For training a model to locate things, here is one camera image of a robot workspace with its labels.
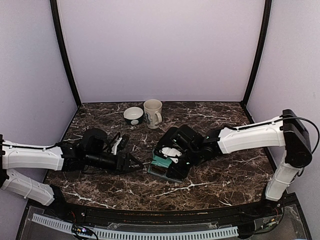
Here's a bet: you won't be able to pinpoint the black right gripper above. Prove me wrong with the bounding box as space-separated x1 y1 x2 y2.
166 145 202 179

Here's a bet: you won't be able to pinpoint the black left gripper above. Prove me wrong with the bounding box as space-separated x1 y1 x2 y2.
86 151 144 176

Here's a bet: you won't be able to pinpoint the blue grey glasses case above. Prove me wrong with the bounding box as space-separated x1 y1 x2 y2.
147 152 190 183

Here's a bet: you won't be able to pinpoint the brown tinted sunglasses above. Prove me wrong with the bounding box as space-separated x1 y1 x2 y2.
149 165 168 176

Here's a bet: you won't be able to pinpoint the black glasses case beige lining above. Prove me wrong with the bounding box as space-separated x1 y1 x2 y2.
156 127 178 149

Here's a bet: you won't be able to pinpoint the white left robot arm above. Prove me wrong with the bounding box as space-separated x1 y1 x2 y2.
0 128 144 218

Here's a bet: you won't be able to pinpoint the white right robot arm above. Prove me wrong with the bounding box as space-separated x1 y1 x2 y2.
147 109 317 217

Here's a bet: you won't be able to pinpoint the white teal ceramic bowl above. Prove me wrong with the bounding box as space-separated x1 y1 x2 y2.
123 106 144 126

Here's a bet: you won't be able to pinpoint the cream ceramic mug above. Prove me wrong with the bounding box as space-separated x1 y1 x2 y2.
143 99 163 130

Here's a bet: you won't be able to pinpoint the white slotted cable duct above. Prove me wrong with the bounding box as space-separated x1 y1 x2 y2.
31 213 239 240

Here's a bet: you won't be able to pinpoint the black front rail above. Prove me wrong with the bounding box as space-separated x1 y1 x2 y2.
22 193 301 226

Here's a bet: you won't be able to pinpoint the black right corner post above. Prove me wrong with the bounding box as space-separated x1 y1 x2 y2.
240 0 273 108

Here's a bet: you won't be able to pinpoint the black corner post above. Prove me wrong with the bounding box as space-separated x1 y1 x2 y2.
49 0 82 108
240 0 273 108

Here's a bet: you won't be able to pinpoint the black left corner post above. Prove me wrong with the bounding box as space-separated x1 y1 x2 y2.
49 0 82 108

